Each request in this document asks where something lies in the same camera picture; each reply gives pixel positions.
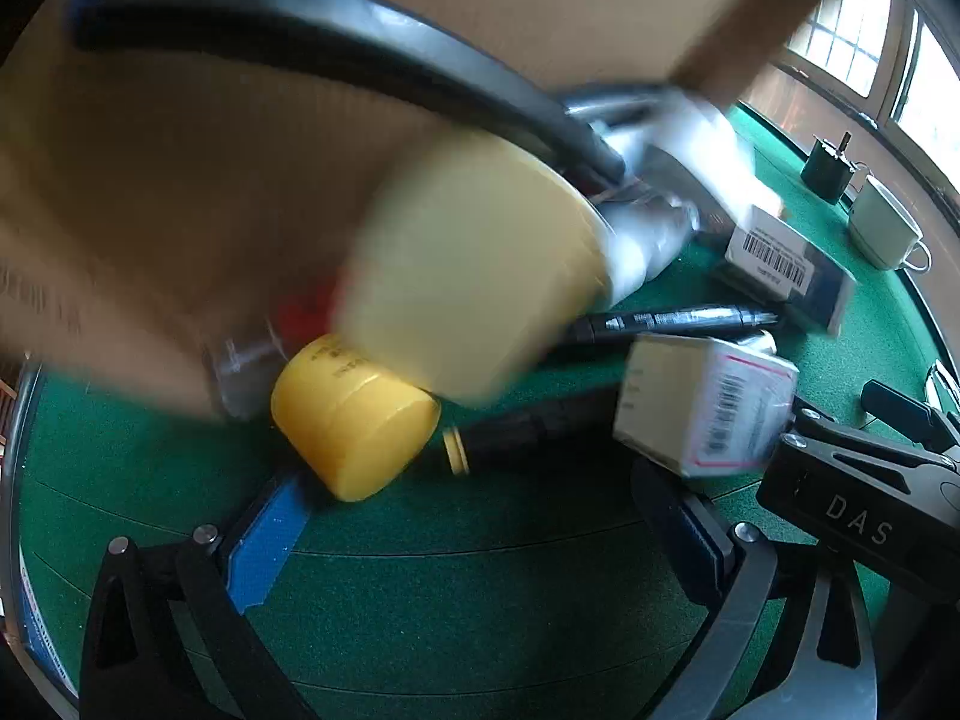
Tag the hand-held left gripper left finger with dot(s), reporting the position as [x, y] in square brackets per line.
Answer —
[266, 540]

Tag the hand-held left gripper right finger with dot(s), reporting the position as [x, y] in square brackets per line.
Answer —
[694, 547]

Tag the window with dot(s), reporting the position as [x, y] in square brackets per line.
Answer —
[900, 37]

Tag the black marker yellow caps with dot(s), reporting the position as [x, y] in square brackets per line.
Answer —
[540, 424]

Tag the white box pink label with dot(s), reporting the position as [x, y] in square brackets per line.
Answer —
[697, 405]

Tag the pale green mug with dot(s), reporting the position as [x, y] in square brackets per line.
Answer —
[885, 221]

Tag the brown cardboard box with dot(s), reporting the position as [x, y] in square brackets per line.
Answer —
[187, 165]

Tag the red number candle pack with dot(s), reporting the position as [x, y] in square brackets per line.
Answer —
[307, 315]

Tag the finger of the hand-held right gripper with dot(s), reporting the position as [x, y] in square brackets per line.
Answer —
[814, 427]
[892, 401]

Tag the black motor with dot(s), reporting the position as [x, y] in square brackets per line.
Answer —
[825, 165]

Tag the small white bottle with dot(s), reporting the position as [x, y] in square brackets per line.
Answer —
[705, 142]

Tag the black pen white print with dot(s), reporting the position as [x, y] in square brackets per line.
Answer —
[675, 321]

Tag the pale yellow soap block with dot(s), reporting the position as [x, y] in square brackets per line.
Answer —
[472, 262]

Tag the yellow round jar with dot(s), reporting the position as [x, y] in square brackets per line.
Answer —
[352, 420]

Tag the dark box barcode label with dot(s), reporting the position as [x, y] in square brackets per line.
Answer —
[787, 262]

